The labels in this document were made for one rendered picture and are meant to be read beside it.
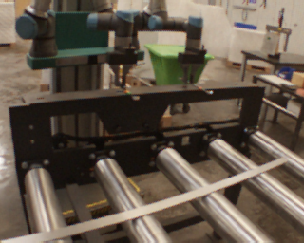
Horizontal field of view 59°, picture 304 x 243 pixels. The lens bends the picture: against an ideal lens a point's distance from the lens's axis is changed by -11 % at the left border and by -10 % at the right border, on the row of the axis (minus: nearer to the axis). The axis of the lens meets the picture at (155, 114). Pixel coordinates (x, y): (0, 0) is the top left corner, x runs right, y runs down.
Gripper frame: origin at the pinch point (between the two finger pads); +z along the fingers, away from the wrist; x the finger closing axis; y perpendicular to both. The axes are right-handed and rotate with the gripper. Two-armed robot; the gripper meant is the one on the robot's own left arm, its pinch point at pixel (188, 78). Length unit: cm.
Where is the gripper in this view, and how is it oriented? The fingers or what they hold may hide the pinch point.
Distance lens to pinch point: 147.9
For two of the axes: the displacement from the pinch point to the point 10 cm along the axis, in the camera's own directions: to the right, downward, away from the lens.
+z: -0.9, 9.2, 3.8
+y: -4.5, -3.8, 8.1
